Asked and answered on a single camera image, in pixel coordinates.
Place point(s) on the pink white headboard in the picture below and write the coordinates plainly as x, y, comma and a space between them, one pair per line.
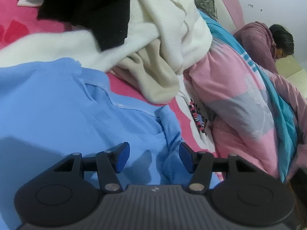
229, 14

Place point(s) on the white knit sweater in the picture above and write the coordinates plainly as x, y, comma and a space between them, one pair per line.
184, 35

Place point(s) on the pink grey quilt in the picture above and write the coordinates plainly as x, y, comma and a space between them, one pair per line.
258, 115

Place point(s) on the light blue t-shirt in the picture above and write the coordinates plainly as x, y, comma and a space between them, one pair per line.
138, 206

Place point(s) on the pink floral bed blanket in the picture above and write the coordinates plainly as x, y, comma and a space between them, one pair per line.
189, 117

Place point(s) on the green patterned pillow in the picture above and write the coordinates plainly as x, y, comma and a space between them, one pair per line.
207, 7

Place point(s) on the person in purple jacket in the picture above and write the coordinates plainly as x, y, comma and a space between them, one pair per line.
265, 45

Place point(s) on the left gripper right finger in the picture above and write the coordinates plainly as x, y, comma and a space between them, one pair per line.
238, 190

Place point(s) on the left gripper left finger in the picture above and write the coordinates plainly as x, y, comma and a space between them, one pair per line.
71, 190

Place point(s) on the black garment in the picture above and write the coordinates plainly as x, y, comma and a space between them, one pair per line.
107, 19

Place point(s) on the beige garment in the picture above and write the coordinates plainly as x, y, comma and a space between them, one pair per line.
147, 71

